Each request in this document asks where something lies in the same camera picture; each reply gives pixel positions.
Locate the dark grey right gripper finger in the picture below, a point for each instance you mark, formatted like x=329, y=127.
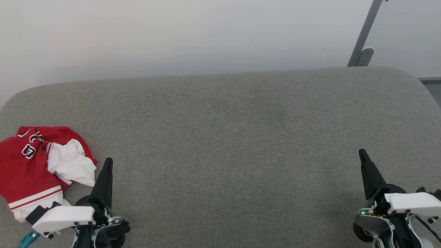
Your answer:
x=372, y=175

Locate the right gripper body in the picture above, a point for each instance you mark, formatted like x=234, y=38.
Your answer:
x=382, y=227

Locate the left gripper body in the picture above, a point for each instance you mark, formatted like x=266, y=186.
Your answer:
x=103, y=234

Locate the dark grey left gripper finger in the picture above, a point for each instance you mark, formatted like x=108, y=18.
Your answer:
x=104, y=184

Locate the red and white basketball jersey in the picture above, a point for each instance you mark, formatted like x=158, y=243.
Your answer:
x=24, y=172

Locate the grey fabric sofa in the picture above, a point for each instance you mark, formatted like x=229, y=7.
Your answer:
x=220, y=155

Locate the grey metal post with bracket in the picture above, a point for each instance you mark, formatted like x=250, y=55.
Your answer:
x=365, y=31

